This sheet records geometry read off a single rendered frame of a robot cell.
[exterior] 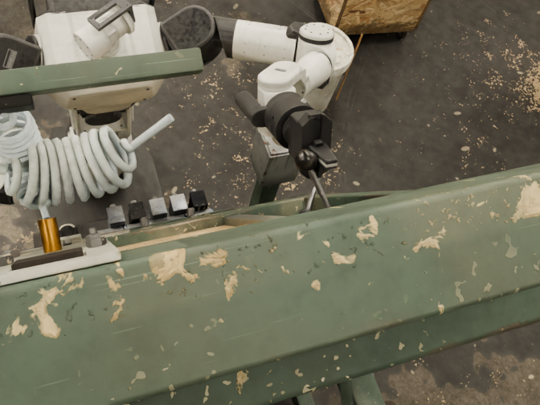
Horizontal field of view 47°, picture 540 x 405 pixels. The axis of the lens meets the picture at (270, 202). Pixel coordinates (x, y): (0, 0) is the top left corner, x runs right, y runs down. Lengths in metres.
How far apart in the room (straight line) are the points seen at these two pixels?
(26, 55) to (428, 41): 2.71
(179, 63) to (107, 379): 0.26
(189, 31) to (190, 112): 1.60
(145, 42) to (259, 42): 0.26
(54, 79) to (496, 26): 3.66
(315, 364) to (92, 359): 0.34
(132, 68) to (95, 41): 0.77
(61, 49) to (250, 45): 0.41
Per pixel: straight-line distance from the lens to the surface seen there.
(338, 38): 3.01
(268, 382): 0.71
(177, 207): 1.85
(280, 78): 1.18
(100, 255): 0.46
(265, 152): 1.81
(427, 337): 0.79
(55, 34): 1.43
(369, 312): 0.50
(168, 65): 0.54
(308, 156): 1.01
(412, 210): 0.52
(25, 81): 0.53
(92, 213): 2.53
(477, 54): 3.83
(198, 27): 1.45
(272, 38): 1.44
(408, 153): 3.16
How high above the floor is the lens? 2.37
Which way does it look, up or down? 58 degrees down
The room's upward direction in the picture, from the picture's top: 19 degrees clockwise
